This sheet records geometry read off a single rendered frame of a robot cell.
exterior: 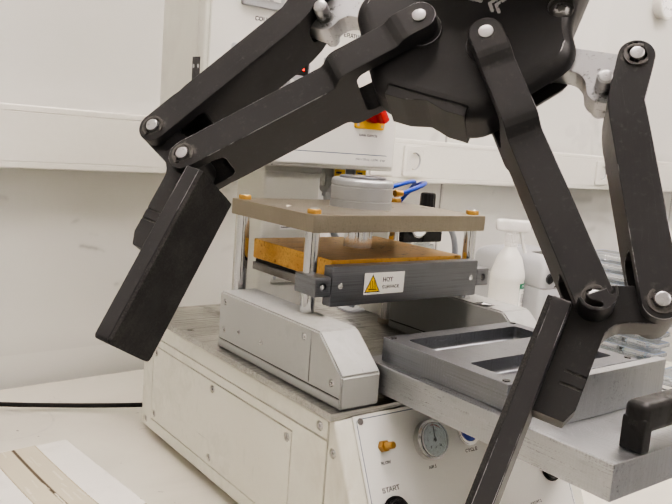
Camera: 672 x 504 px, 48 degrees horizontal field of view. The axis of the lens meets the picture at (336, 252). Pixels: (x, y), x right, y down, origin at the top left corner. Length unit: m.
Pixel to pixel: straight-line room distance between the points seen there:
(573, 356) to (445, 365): 0.48
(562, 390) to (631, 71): 0.11
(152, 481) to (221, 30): 0.57
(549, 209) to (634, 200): 0.03
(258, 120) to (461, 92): 0.07
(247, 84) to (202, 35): 0.68
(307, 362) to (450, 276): 0.24
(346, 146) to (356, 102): 0.80
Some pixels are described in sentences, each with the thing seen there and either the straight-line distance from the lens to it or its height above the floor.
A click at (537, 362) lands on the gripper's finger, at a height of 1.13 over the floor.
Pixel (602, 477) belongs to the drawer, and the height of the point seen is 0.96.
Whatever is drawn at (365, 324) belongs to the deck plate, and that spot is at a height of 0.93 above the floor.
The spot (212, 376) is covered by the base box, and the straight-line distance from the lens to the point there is 0.95.
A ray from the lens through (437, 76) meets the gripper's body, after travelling 0.28.
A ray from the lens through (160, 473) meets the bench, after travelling 1.04.
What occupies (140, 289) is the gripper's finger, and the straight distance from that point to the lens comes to 0.27.
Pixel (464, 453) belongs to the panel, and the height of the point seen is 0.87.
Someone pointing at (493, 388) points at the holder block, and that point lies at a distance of 0.68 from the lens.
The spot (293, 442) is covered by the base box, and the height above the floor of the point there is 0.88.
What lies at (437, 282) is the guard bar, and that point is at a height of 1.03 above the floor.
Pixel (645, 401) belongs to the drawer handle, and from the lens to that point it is 0.64.
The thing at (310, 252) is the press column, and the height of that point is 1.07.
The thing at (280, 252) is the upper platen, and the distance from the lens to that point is 0.92.
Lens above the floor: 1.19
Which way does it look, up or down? 8 degrees down
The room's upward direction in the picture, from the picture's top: 4 degrees clockwise
